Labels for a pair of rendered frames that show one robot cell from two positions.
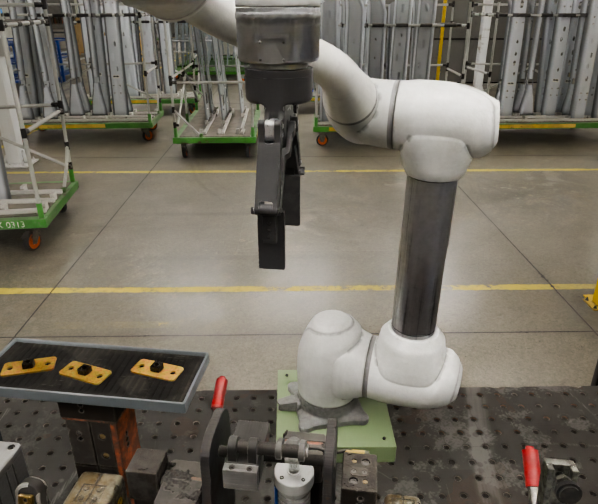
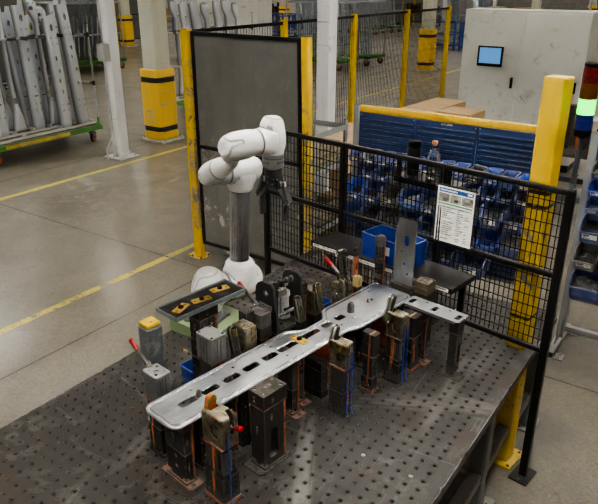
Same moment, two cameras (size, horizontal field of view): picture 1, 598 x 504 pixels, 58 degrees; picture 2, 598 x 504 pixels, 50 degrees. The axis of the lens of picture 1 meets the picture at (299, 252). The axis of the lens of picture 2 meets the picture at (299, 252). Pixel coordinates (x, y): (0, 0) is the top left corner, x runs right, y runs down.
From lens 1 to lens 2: 2.36 m
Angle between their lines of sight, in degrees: 50
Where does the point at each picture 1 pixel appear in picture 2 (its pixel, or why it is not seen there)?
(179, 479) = (257, 310)
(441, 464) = not seen: hidden behind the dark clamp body
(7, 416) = (63, 408)
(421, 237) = (244, 215)
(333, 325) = (212, 271)
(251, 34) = (276, 162)
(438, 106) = (246, 164)
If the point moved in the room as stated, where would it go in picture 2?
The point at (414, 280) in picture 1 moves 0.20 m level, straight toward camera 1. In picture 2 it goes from (243, 234) to (268, 246)
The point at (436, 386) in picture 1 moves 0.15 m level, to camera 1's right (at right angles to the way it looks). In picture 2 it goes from (258, 277) to (275, 268)
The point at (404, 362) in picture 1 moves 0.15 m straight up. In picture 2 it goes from (246, 272) to (245, 245)
